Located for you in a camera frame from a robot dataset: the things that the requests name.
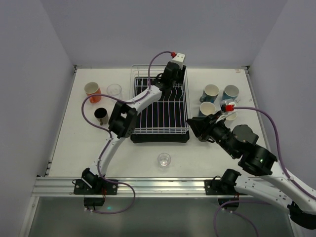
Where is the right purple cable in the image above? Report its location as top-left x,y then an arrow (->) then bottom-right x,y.
213,104 -> 316,237

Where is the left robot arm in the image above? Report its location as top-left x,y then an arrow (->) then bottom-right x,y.
81,61 -> 186,191

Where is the aluminium rail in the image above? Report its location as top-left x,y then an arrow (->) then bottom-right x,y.
31,177 -> 236,198

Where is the white wire dish rack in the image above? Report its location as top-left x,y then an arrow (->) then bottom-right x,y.
130,65 -> 191,135

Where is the black drip tray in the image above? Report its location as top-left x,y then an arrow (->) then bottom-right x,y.
130,80 -> 191,143

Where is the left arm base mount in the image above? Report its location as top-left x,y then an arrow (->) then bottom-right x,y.
72,179 -> 118,195

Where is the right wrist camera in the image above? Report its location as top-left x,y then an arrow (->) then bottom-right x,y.
216,99 -> 236,122

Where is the purple cable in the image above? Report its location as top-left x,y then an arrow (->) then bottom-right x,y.
80,50 -> 136,214
213,104 -> 316,237

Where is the grey-blue faceted cup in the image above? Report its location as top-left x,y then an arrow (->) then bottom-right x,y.
199,84 -> 219,103

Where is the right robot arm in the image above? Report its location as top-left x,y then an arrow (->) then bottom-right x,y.
187,113 -> 316,230

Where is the white faceted cup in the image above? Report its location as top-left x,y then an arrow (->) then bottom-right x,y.
226,112 -> 237,121

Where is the left controller box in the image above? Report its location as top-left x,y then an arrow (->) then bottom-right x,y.
83,197 -> 105,210

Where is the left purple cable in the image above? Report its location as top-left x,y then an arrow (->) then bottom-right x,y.
80,50 -> 136,214

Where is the clear faceted glass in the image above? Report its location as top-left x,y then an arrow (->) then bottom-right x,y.
107,84 -> 122,100

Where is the controller box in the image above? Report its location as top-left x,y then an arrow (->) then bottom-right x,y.
218,197 -> 239,211
83,197 -> 105,210

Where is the dark blue mug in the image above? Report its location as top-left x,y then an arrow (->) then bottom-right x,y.
222,85 -> 239,101

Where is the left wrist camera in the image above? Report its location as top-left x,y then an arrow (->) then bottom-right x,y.
171,52 -> 186,67

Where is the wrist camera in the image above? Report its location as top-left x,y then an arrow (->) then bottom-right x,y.
216,99 -> 236,122
171,52 -> 186,67

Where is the right controller box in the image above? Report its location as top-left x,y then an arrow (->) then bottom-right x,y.
218,197 -> 239,211

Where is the orange cup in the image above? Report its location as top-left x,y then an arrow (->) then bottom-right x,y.
84,82 -> 101,103

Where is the brown striped cup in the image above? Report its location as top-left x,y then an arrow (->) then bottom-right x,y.
94,108 -> 109,126

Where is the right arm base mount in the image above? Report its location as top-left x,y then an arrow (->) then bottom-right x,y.
204,173 -> 238,195

